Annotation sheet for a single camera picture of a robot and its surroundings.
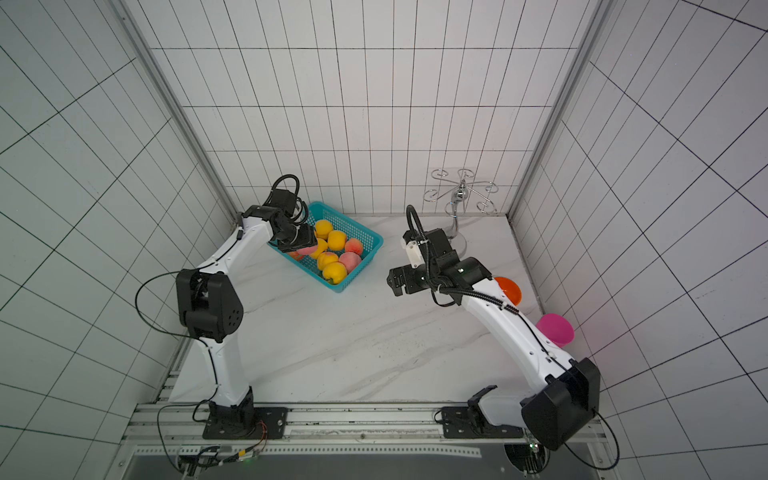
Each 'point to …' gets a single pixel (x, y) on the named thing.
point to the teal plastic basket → (370, 242)
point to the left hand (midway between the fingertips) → (307, 247)
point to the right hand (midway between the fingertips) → (405, 269)
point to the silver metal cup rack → (458, 191)
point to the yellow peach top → (337, 240)
